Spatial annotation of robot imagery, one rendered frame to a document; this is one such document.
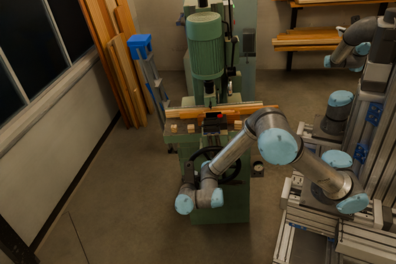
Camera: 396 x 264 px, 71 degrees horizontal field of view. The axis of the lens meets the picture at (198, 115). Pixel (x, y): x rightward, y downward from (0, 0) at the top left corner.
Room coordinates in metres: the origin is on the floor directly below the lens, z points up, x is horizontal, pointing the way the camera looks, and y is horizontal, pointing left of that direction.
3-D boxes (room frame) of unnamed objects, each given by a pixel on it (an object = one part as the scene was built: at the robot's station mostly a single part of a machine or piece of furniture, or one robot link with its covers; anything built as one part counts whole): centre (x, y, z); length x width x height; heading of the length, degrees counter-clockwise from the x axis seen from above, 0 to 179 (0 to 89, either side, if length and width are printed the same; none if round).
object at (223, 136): (1.20, -0.08, 0.92); 0.15 x 0.13 x 0.09; 85
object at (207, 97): (1.41, -0.09, 1.03); 0.14 x 0.07 x 0.09; 175
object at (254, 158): (1.23, -0.33, 0.58); 0.12 x 0.08 x 0.08; 175
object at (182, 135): (1.28, -0.09, 0.87); 0.61 x 0.30 x 0.06; 85
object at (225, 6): (1.70, -0.25, 1.40); 0.10 x 0.06 x 0.16; 175
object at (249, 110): (1.38, -0.19, 0.92); 0.60 x 0.02 x 0.04; 85
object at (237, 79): (1.56, -0.26, 1.02); 0.09 x 0.07 x 0.12; 85
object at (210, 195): (0.74, -0.01, 0.98); 0.11 x 0.11 x 0.08; 85
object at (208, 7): (1.53, -0.10, 1.54); 0.08 x 0.08 x 0.17; 85
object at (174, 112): (1.41, -0.10, 0.93); 0.60 x 0.02 x 0.05; 85
